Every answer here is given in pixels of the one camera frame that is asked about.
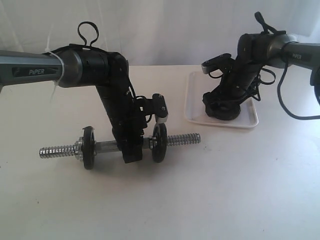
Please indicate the left grey Piper arm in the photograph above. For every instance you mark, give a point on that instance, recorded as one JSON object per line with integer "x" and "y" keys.
{"x": 79, "y": 66}

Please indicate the chrome spin-lock collar nut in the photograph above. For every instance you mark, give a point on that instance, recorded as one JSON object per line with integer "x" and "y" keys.
{"x": 78, "y": 149}

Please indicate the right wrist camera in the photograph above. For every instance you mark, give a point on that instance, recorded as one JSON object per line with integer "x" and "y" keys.
{"x": 221, "y": 62}

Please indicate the black weight plate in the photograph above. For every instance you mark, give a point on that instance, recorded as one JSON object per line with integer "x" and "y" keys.
{"x": 224, "y": 114}

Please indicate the black plate with collar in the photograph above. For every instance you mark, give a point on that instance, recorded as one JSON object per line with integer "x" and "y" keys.
{"x": 88, "y": 148}

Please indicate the white curtain backdrop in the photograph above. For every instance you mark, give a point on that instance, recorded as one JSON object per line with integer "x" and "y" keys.
{"x": 152, "y": 32}

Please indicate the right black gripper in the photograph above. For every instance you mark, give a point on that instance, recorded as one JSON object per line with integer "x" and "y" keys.
{"x": 235, "y": 86}

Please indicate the chrome threaded dumbbell bar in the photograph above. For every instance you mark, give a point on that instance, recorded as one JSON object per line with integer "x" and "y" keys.
{"x": 111, "y": 146}

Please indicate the right grey Piper arm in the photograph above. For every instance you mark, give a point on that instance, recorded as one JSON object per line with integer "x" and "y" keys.
{"x": 277, "y": 51}

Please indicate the white plastic tray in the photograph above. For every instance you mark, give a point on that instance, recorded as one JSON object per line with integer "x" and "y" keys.
{"x": 197, "y": 84}

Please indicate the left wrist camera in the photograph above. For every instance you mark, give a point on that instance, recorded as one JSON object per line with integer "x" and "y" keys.
{"x": 154, "y": 106}

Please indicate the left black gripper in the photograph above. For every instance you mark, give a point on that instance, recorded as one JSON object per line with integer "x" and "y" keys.
{"x": 118, "y": 101}

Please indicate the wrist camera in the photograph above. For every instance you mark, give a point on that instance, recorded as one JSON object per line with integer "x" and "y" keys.
{"x": 221, "y": 62}
{"x": 154, "y": 106}

